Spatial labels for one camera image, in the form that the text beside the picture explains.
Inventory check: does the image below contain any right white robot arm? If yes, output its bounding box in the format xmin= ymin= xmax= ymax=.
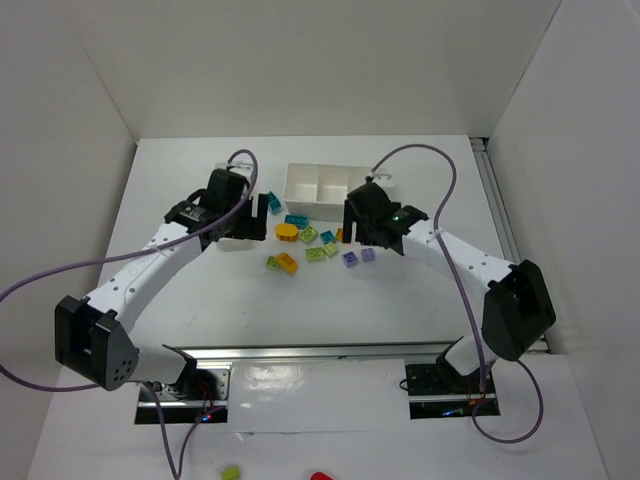
xmin=343 ymin=182 xmax=556 ymax=381

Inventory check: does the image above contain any orange oval lego piece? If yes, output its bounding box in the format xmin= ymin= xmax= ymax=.
xmin=275 ymin=223 xmax=299 ymax=242

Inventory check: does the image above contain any large white three-compartment tray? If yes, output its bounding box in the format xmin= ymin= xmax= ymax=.
xmin=283 ymin=163 xmax=371 ymax=222

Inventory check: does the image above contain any red object at bottom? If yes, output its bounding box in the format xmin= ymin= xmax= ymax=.
xmin=310 ymin=472 xmax=333 ymax=480

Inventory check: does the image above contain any aluminium rail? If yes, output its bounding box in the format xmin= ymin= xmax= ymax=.
xmin=470 ymin=138 xmax=556 ymax=361
xmin=181 ymin=342 xmax=451 ymax=368

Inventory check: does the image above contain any small teal lego brick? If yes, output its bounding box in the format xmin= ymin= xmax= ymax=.
xmin=320 ymin=230 xmax=336 ymax=245

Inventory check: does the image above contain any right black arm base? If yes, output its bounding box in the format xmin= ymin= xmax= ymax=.
xmin=398 ymin=358 xmax=500 ymax=420

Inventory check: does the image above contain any aluminium rail right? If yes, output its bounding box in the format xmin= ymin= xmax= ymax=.
xmin=470 ymin=138 xmax=556 ymax=361

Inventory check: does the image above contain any yellow orange lego brick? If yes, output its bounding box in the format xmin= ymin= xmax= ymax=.
xmin=275 ymin=252 xmax=299 ymax=275

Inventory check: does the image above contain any aluminium rail front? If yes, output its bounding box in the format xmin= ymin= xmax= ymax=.
xmin=181 ymin=342 xmax=451 ymax=368

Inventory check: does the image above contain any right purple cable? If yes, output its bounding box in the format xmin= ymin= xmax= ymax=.
xmin=369 ymin=144 xmax=545 ymax=445

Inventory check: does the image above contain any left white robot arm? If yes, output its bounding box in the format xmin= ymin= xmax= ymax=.
xmin=54 ymin=167 xmax=268 ymax=398

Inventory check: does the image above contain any purple cable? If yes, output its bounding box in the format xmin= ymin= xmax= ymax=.
xmin=369 ymin=144 xmax=545 ymax=445
xmin=0 ymin=148 xmax=259 ymax=480

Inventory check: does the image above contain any light green small brick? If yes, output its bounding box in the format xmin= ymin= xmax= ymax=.
xmin=323 ymin=242 xmax=339 ymax=258

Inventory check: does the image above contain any green lego brick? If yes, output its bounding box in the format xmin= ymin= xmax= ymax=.
xmin=265 ymin=256 xmax=280 ymax=271
xmin=298 ymin=225 xmax=319 ymax=245
xmin=305 ymin=247 xmax=326 ymax=263

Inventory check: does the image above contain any small white divided tray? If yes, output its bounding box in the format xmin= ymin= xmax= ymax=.
xmin=209 ymin=161 xmax=254 ymax=252

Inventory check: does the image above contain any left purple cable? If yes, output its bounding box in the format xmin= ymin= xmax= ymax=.
xmin=0 ymin=148 xmax=259 ymax=480

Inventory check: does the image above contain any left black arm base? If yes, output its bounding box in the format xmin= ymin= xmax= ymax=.
xmin=152 ymin=362 xmax=231 ymax=425

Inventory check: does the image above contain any green lego on foreground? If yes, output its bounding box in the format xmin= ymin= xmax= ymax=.
xmin=220 ymin=465 xmax=241 ymax=480

